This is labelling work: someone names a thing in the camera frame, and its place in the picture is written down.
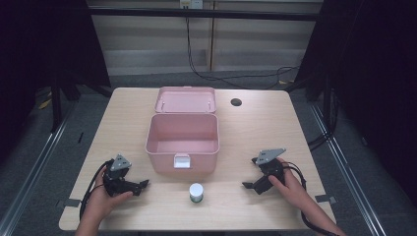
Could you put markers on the black metal stand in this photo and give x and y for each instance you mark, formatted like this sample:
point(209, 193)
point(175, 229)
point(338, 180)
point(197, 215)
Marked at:
point(327, 105)
point(56, 108)

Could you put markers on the yellow floor tape piece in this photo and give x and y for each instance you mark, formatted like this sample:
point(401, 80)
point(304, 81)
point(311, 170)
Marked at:
point(45, 104)

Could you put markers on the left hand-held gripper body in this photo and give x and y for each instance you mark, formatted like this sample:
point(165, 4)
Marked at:
point(119, 183)

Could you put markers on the round black table grommet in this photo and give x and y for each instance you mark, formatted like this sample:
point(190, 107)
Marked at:
point(236, 102)

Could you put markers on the grey tape strip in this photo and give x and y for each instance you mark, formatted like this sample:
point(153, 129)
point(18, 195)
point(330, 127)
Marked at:
point(72, 202)
point(325, 199)

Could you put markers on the small black floor strip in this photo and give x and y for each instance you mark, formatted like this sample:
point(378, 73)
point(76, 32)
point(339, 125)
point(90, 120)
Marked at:
point(80, 137)

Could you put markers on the person's right hand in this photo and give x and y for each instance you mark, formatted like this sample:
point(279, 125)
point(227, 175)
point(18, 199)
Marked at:
point(290, 187)

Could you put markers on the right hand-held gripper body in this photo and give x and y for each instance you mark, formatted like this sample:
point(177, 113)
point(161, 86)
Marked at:
point(270, 167)

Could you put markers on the pink plastic storage box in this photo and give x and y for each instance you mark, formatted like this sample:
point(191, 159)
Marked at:
point(183, 137)

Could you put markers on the black horizontal metal bar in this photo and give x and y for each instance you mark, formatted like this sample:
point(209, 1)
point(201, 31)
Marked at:
point(203, 13)

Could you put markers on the white wall socket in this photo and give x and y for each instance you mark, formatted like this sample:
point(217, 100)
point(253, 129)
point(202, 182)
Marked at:
point(191, 4)

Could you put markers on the person's left hand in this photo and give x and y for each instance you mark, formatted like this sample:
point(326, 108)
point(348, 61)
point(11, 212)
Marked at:
point(105, 203)

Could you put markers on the small white-capped jar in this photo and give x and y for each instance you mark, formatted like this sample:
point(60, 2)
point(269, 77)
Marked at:
point(196, 191)

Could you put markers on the metal floor rail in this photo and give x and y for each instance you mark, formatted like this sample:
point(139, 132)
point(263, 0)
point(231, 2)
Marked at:
point(354, 183)
point(29, 183)

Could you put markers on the black curtain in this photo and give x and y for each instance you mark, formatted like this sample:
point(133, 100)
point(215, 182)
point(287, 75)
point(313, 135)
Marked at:
point(377, 82)
point(42, 49)

